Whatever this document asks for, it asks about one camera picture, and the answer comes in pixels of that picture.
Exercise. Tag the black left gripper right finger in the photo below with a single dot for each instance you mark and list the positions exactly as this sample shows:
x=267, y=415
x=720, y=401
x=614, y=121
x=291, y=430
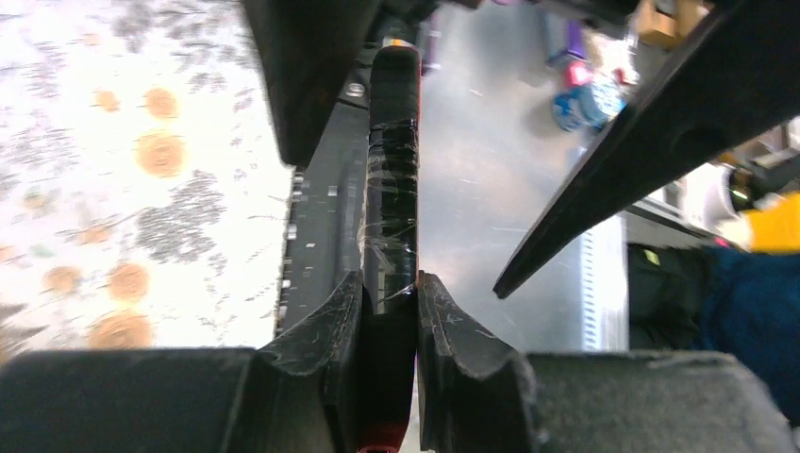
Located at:
x=478, y=394

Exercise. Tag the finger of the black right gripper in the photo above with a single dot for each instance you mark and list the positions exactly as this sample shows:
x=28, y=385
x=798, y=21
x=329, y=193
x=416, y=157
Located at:
x=307, y=49
x=733, y=78

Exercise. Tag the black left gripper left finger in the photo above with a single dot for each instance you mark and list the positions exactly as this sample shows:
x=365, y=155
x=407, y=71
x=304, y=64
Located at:
x=296, y=394

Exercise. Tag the red black utility knife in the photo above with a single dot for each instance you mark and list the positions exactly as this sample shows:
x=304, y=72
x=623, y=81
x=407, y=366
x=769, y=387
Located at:
x=389, y=251

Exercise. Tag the floral patterned table mat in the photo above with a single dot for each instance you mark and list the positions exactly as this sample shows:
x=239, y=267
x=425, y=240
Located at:
x=142, y=199

